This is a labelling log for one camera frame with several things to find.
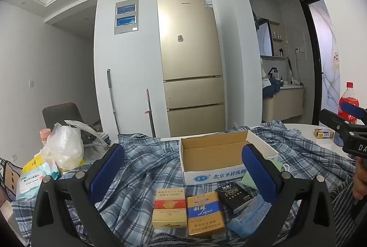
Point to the grey chair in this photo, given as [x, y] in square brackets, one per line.
[61, 113]

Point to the grey wall electrical panel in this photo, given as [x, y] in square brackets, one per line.
[126, 16]

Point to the blue plaid shirt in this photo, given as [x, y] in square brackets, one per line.
[149, 163]

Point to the grey striped clothing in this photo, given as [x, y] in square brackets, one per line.
[341, 206]

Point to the pink cup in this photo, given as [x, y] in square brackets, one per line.
[44, 136]

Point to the dark blue cloth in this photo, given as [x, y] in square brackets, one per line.
[272, 87]

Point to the red and gold cigarette pack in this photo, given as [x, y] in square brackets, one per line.
[168, 209]

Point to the wet wipes pack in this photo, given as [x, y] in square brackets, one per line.
[31, 181]

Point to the gold three-door refrigerator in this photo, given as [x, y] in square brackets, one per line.
[189, 63]

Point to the marble patterned door panel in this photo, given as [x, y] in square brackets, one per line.
[329, 63]

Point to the red soda bottle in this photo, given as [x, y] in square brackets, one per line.
[348, 96]

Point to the fridge magnet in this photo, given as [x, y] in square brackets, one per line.
[180, 38]

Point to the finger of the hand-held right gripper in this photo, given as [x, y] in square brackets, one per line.
[354, 110]
[334, 120]

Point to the black door frame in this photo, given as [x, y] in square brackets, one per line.
[315, 63]

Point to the person's right hand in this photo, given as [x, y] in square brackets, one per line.
[359, 181]

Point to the yellow packet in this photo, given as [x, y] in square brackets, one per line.
[31, 163]

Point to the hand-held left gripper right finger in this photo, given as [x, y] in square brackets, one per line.
[258, 175]

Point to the white cardboard box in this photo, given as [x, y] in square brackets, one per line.
[212, 155]

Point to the translucent white plastic bag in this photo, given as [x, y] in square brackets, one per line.
[61, 146]

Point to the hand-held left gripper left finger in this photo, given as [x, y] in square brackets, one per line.
[106, 175]

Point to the black faucet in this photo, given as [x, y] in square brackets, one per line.
[273, 72]

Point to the bathroom mirror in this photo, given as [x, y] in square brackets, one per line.
[264, 37]

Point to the green wallet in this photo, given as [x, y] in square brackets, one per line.
[249, 181]

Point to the beige vanity cabinet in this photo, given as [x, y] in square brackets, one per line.
[282, 105]

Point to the blue tissue packet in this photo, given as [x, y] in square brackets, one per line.
[251, 218]

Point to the small black box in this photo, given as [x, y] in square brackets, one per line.
[233, 196]

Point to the hair dryer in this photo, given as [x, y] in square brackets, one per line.
[294, 82]

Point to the crumpled clear plastic bag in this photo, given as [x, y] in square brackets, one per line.
[91, 135]

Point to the blue and gold cigarette pack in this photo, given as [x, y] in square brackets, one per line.
[205, 215]

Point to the cartoon printed bag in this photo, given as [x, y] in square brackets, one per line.
[7, 178]

